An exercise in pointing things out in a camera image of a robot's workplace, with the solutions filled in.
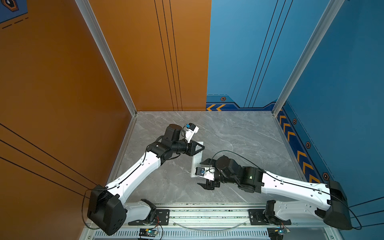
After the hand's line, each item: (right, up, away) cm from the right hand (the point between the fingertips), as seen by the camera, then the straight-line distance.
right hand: (199, 171), depth 70 cm
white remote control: (-1, +5, +1) cm, 6 cm away
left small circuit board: (-25, -30, +1) cm, 39 cm away
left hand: (+2, +11, +4) cm, 12 cm away
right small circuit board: (+37, -29, 0) cm, 47 cm away
